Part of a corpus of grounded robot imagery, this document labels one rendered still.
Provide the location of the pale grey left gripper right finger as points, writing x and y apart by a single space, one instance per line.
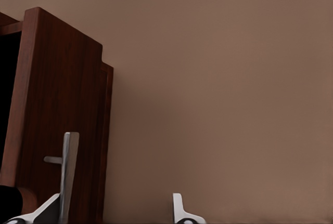
179 212

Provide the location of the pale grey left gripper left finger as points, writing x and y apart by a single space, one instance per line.
44 212

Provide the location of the dark brown wooden cabinet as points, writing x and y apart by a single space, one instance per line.
107 135

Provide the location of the dark brown wooden cabinet door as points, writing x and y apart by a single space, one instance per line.
59 91

